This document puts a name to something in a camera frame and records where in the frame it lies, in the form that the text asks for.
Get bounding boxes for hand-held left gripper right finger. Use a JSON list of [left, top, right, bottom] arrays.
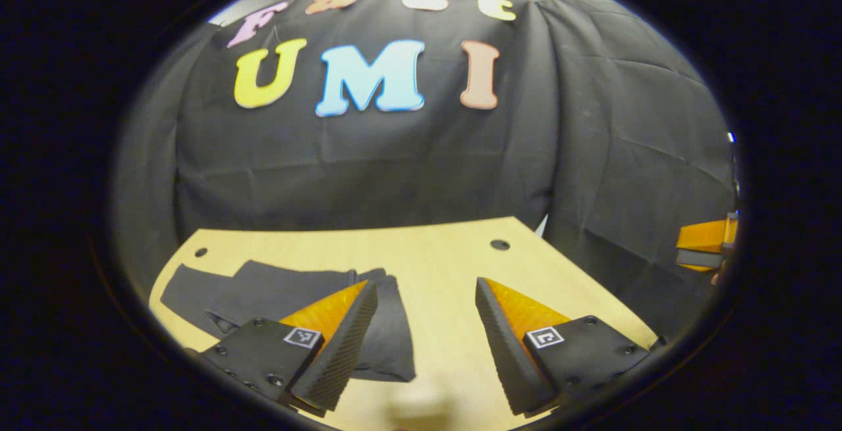
[[474, 278, 660, 416]]

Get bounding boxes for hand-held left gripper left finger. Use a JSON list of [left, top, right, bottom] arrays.
[[199, 280, 380, 413]]

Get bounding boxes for black backdrop cloth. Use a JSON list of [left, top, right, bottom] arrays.
[[112, 0, 739, 341]]

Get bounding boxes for black jeans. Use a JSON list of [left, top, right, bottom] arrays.
[[160, 260, 417, 383]]

